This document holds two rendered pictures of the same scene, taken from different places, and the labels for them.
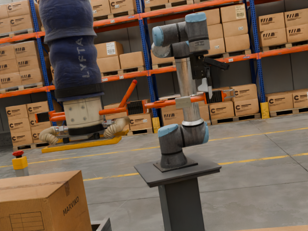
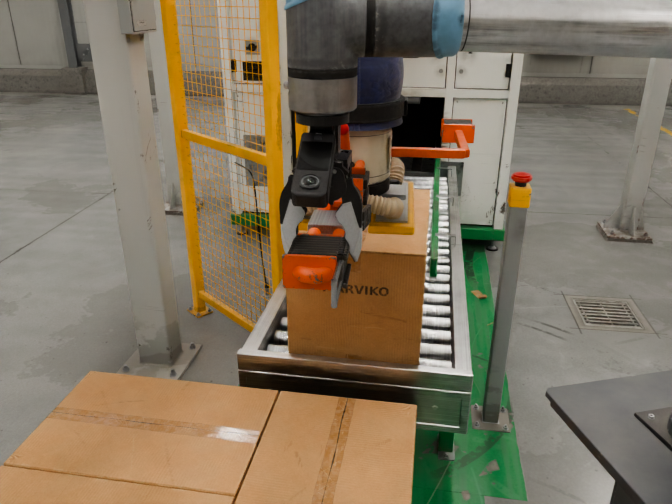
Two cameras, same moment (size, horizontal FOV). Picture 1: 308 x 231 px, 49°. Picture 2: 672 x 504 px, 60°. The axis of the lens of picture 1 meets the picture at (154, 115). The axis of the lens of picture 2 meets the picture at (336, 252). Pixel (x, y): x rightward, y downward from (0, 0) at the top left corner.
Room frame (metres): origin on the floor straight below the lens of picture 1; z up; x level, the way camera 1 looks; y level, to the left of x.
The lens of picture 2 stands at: (1.54, -1.03, 1.59)
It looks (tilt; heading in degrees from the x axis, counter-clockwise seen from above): 24 degrees down; 90
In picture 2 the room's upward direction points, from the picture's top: straight up
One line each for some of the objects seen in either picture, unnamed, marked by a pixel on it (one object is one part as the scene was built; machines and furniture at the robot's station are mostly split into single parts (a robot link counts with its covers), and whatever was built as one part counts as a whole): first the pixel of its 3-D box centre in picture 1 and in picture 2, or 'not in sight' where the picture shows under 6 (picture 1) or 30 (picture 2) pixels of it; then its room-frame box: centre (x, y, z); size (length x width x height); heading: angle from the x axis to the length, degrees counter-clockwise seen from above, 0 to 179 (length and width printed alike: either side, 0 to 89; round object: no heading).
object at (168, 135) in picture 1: (170, 137); not in sight; (2.32, -0.09, 0.95); 0.17 x 0.15 x 0.18; 90
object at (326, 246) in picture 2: (213, 96); (313, 260); (1.51, -0.27, 1.25); 0.08 x 0.07 x 0.05; 83
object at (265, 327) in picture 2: not in sight; (319, 240); (1.46, 1.63, 0.50); 2.31 x 0.05 x 0.19; 80
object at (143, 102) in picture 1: (136, 107); (343, 186); (1.56, 0.07, 1.25); 0.10 x 0.08 x 0.06; 173
